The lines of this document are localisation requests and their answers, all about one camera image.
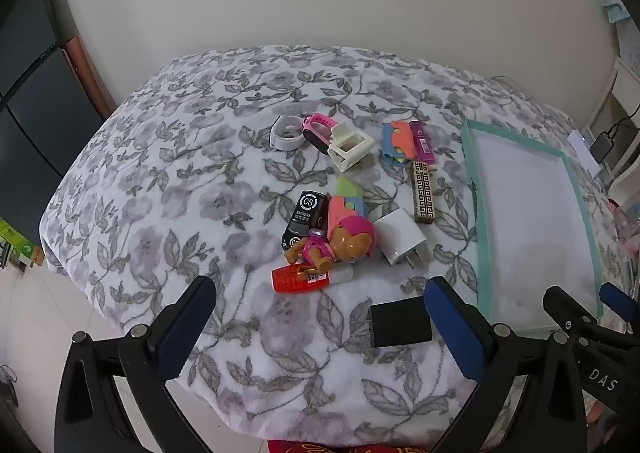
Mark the red patterned cloth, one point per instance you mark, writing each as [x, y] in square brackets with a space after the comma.
[350, 448]

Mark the white charger plug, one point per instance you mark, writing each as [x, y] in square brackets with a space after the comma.
[400, 233]

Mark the teal-edged white box lid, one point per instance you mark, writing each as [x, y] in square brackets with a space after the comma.
[525, 208]

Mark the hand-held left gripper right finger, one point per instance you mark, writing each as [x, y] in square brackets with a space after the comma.
[452, 328]

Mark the gold patterned lighter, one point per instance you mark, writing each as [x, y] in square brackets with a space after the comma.
[424, 193]

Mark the red white small bottle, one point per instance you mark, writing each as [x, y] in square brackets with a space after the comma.
[290, 279]

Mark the green cardboard box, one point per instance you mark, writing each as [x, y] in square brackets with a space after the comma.
[22, 245]

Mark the light blue cloth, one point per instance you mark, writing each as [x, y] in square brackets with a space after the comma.
[614, 9]

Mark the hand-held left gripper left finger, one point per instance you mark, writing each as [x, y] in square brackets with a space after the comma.
[182, 328]

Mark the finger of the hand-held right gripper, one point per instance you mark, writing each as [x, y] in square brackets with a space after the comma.
[565, 308]
[620, 300]

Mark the grey floral blanket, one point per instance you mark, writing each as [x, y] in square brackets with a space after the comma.
[200, 183]

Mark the orange blue fidget toy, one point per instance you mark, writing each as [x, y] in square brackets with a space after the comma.
[400, 140]

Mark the pink-hat puppy toy figure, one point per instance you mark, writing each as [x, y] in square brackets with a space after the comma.
[355, 243]

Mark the black power adapter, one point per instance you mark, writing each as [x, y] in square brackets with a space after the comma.
[602, 147]

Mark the white power strip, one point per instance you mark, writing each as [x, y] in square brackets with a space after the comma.
[582, 145]

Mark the pink green blue fidget toy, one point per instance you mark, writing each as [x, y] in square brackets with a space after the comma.
[345, 193]

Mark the white watch band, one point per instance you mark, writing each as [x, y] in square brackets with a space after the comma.
[276, 138]

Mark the magenta lighter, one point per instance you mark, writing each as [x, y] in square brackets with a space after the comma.
[422, 143]

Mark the black toy car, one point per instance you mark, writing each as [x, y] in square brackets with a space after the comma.
[305, 213]

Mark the dark cabinet with copper trim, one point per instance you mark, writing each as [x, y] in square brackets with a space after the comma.
[30, 108]

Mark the black charger plug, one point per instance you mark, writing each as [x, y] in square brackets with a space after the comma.
[405, 323]

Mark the cream hair claw clip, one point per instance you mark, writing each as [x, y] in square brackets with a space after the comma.
[336, 145]

